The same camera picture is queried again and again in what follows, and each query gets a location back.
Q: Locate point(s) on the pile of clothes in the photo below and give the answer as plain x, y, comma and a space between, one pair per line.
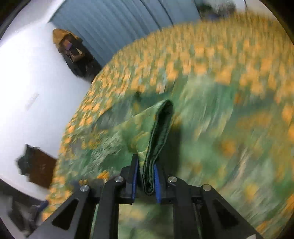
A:
212, 10

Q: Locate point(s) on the blue window curtain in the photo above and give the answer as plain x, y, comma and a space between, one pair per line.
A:
107, 26

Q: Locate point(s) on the dark wooden dresser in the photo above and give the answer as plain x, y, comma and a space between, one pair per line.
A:
41, 168

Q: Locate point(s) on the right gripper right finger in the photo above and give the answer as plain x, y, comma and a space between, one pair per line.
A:
199, 212

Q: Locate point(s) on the orange floral green bedspread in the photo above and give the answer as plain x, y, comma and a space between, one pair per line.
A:
247, 49

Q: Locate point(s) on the clothes hanging on rack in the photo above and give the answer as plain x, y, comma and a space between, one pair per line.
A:
78, 58

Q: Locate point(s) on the dark cloth on dresser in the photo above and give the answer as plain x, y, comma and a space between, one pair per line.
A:
24, 163

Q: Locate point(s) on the white wall switch plate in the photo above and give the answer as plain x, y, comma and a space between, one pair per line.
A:
31, 101

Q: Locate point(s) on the green landscape print jacket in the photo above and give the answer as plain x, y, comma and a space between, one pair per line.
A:
239, 142

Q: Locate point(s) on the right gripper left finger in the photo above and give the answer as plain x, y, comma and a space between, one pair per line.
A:
92, 212

